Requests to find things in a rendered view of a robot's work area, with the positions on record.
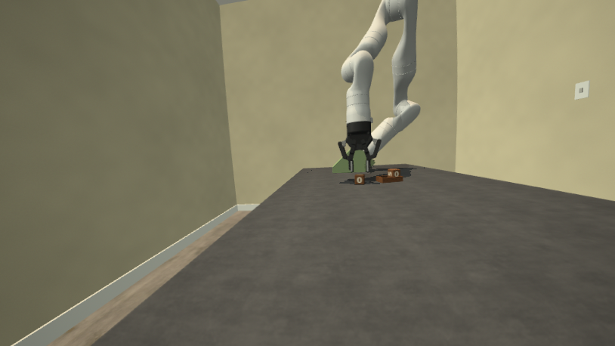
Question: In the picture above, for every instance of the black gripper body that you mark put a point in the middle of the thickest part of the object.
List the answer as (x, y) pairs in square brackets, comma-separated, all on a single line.
[(358, 131)]

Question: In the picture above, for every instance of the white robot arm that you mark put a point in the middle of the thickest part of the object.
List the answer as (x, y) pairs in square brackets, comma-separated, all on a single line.
[(359, 69)]

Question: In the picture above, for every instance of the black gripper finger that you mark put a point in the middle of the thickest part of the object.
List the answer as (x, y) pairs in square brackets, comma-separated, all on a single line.
[(377, 143), (344, 155)]

